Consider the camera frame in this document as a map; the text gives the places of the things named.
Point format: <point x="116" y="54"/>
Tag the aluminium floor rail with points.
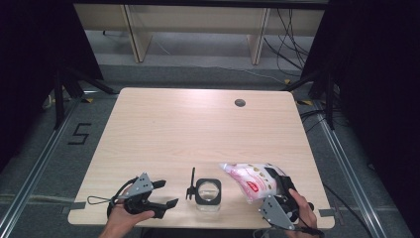
<point x="345" y="165"/>
<point x="35" y="168"/>

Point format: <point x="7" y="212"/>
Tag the grey tape strip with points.
<point x="76" y="206"/>
<point x="327" y="212"/>

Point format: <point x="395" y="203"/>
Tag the red and white plastic bag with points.
<point x="251" y="180"/>

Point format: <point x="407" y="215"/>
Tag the person's left hand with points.
<point x="122" y="221"/>

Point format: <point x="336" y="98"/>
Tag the clear jar with black lid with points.
<point x="198" y="201"/>

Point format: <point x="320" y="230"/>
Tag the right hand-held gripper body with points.
<point x="275" y="211"/>

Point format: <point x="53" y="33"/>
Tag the dark curtain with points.
<point x="26" y="49"/>
<point x="379" y="66"/>

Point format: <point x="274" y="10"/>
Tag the black metal stand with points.
<point x="329" y="99"/>
<point x="59" y="99"/>

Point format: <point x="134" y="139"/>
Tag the yellow tape piece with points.
<point x="88" y="100"/>
<point x="305" y="102"/>
<point x="287" y="81"/>

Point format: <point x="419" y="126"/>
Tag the person's right hand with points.
<point x="305" y="218"/>

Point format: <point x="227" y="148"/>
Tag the light wooden shelf unit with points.
<point x="138" y="46"/>

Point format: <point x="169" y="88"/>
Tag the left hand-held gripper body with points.
<point x="138" y="188"/>

